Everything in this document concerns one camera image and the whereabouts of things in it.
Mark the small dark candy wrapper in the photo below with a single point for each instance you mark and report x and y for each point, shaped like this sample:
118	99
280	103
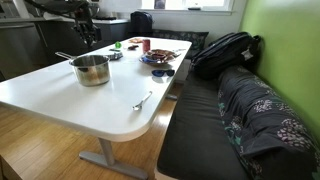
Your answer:
133	47

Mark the black backpack on bench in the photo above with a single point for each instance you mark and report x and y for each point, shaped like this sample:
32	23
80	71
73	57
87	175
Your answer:
231	49

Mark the dark backpack by window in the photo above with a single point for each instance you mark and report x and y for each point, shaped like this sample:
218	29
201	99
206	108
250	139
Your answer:
141	24

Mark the metal spoon on table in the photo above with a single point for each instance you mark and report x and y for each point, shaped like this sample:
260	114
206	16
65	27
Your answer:
140	104

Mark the orange snack packet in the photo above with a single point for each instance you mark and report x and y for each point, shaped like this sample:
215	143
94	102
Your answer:
135	40

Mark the dark floral bench cushion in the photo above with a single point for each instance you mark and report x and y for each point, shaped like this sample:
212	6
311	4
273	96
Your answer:
269	138

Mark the floral pillow under window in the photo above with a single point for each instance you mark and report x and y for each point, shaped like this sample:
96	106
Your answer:
196	38

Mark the green round lid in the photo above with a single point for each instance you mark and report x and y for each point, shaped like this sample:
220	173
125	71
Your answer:
118	45

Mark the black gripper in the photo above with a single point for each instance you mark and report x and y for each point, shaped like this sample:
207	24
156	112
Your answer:
86	29

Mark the red soda can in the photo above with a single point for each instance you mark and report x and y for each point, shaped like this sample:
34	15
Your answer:
145	45

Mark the blue sunglasses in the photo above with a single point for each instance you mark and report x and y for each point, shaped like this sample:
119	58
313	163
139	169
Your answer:
161	73

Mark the black bench seat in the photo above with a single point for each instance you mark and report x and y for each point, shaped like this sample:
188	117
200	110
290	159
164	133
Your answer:
195	145

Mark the dark kitchen cabinet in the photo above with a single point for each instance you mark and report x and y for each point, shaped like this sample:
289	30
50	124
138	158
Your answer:
59	36

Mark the grey table leg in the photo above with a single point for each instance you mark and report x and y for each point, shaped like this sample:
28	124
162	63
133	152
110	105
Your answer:
107	160

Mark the blue plate with wrappers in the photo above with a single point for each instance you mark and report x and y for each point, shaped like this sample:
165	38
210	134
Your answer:
158	56

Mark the stainless steel pot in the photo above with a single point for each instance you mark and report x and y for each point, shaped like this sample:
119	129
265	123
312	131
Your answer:
90	70

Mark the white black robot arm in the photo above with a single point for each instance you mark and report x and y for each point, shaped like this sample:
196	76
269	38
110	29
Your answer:
79	11

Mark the grey calculator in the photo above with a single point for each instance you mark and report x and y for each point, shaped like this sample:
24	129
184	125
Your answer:
115	55

